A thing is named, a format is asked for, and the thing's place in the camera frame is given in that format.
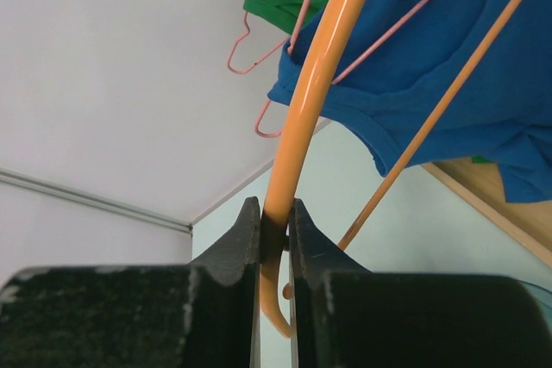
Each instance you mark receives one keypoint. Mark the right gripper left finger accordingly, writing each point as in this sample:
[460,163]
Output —
[201,314]

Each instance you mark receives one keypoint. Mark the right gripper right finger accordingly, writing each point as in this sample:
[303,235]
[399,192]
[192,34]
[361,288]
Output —
[344,315]

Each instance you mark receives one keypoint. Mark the orange hanger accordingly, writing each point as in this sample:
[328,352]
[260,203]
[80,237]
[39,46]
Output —
[320,65]

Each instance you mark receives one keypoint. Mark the pink hanger of blue top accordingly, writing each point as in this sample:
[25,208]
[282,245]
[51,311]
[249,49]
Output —
[393,45]

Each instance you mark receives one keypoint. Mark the blue tank top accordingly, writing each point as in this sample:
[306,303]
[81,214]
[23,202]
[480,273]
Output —
[431,62]

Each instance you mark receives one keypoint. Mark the pink hanger of green top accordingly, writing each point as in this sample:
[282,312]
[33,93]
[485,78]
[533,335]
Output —
[258,41]

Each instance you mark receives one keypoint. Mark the teal plastic tub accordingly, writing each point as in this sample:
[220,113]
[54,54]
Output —
[538,291]

